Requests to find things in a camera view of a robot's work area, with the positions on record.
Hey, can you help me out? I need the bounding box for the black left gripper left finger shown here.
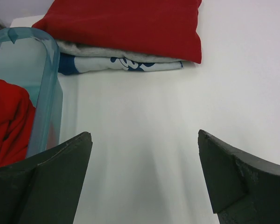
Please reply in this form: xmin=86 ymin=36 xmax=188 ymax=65
xmin=0 ymin=132 xmax=92 ymax=224

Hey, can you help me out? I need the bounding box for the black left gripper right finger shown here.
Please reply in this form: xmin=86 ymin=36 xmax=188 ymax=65
xmin=198 ymin=130 xmax=280 ymax=224

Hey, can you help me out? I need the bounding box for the bright red t-shirt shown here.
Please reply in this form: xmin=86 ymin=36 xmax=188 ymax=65
xmin=0 ymin=79 xmax=35 ymax=167

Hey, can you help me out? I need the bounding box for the white blue folded t-shirt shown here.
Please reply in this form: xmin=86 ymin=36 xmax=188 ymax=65
xmin=58 ymin=53 xmax=183 ymax=75

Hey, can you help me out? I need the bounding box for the translucent blue plastic bin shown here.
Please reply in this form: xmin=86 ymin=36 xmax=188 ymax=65
xmin=0 ymin=27 xmax=63 ymax=158

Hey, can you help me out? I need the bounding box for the grey folded t-shirt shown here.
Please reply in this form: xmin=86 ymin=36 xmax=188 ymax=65
xmin=56 ymin=40 xmax=183 ymax=63

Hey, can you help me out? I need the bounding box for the dark red folded t-shirt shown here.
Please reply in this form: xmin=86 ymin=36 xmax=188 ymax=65
xmin=34 ymin=0 xmax=202 ymax=63

